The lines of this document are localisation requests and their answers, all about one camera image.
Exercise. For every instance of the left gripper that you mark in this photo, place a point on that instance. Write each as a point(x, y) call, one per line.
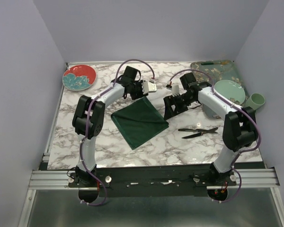
point(140, 94)

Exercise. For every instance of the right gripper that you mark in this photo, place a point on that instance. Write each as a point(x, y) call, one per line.
point(169, 101)

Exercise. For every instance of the dark green cloth napkin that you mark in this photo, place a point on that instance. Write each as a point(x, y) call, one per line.
point(139, 122)

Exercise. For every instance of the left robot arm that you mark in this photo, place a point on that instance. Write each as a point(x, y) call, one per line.
point(88, 119)

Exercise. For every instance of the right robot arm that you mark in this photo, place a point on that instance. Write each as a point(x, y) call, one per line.
point(239, 131)

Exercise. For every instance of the floral teal serving tray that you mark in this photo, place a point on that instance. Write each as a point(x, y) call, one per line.
point(219, 70)

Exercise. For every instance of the light green plate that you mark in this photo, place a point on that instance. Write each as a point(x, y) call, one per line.
point(231, 90)

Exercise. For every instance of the red plate with blue flower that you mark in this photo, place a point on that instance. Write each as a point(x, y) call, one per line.
point(79, 77)

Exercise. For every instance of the light green cup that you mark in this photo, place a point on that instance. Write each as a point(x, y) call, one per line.
point(255, 101)

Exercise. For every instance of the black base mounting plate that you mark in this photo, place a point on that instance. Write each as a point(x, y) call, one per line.
point(109, 184)

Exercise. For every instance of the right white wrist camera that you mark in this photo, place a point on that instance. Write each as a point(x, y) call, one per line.
point(175, 90)

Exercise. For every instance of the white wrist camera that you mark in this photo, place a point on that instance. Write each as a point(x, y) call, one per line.
point(149, 87)
point(175, 90)

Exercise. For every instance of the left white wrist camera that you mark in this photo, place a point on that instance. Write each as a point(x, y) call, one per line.
point(149, 87)

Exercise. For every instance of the aluminium frame rail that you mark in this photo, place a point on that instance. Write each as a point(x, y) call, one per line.
point(58, 180)

